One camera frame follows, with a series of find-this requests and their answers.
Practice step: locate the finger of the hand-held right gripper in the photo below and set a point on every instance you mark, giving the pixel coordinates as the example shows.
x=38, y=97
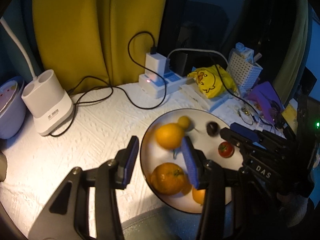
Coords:
x=243, y=130
x=232, y=137

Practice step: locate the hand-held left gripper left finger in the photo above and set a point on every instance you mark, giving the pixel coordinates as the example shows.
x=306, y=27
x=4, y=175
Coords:
x=131, y=160

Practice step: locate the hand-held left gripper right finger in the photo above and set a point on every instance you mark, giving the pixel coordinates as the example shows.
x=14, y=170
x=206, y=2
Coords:
x=190, y=165

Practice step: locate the red cherry tomato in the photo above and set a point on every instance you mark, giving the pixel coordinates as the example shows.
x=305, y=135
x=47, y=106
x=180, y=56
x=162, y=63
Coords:
x=225, y=150

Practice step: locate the dark cherry tomato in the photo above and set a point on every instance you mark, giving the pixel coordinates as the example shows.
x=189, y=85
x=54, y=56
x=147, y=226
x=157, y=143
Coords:
x=212, y=128

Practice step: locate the large mandarin orange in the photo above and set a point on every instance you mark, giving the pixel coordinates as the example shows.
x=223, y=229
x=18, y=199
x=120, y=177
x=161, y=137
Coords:
x=167, y=180

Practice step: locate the white plate with dark rim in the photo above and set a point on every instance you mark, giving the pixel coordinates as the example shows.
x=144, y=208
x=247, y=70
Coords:
x=200, y=135

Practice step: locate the small mandarin orange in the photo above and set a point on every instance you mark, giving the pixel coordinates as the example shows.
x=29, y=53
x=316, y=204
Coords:
x=198, y=196

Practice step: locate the tan longan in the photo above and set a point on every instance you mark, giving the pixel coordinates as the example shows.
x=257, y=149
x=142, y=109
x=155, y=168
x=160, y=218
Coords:
x=184, y=122

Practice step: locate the person's right forearm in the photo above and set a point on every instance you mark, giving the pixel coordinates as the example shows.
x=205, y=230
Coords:
x=295, y=207

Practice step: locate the white tissue packet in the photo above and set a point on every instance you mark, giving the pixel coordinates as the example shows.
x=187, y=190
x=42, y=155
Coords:
x=217, y=103

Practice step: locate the white perforated basket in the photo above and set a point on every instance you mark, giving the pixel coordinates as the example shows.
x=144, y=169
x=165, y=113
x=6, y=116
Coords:
x=243, y=72

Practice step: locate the yellow duck bag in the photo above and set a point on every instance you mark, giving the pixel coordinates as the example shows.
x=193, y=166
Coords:
x=207, y=82

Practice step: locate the round grey glass mat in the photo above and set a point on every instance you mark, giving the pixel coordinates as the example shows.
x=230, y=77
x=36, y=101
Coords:
x=150, y=227

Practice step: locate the small white tube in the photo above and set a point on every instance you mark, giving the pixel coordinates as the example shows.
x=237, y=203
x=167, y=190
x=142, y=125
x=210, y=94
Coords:
x=257, y=57

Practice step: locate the small white blue carton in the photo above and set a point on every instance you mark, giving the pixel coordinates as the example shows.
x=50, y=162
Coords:
x=243, y=52

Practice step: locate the white power strip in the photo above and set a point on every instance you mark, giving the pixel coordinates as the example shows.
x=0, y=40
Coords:
x=160, y=87

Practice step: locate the black power adapter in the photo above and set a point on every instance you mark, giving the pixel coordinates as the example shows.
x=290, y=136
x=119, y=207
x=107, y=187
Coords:
x=181, y=63

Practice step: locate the white charger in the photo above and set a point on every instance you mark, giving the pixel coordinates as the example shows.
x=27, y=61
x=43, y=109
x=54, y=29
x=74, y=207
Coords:
x=155, y=63

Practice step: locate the white desk lamp base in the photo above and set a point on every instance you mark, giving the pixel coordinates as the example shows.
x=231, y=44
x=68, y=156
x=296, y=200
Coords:
x=47, y=105

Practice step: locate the yellow curtain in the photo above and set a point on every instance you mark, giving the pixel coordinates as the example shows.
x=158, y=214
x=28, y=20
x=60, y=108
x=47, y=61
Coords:
x=297, y=42
x=100, y=30

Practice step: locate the lilac bowl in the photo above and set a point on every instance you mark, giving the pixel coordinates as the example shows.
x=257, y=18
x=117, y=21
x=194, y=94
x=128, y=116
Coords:
x=12, y=120

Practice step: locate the pink dotted bowl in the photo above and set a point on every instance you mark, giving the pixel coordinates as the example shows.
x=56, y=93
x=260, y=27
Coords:
x=7, y=92

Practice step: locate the dark grey curtain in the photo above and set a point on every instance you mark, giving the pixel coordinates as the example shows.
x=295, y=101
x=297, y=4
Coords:
x=25, y=30

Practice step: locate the black window frame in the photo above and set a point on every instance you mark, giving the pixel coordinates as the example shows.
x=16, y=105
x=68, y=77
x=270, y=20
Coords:
x=172, y=17

